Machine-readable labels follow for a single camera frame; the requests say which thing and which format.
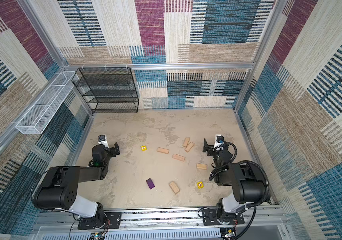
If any purple block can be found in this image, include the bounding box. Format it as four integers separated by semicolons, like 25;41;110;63
146;178;155;190

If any yellow cube red mark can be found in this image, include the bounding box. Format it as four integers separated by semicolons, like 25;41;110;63
196;181;204;189

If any black wire shelf rack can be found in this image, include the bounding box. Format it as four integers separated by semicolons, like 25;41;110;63
72;67;140;114

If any wood block front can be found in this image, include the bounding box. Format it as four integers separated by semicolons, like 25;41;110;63
169;181;180;195

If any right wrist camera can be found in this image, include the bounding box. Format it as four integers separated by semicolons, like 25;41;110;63
214;135;225;152

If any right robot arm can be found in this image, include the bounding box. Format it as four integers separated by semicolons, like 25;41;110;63
202;135;271;225

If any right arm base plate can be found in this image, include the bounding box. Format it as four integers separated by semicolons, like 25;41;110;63
197;207;245;226

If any wood block pair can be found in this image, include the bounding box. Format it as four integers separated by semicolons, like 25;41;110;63
182;137;190;148
185;142;194;152

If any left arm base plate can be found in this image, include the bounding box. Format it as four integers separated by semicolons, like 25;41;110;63
77;212;122;230

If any aluminium front rail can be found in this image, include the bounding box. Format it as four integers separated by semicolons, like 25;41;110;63
29;205;295;240

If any white mesh wall basket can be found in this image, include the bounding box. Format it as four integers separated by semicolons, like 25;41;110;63
16;72;75;135

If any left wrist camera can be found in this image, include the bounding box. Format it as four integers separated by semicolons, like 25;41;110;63
98;135;109;148

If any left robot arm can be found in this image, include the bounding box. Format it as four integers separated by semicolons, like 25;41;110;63
32;143;120;230

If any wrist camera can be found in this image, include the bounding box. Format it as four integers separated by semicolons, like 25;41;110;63
98;135;109;148
214;135;225;152

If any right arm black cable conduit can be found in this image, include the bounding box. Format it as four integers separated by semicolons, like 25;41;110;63
209;142;271;240

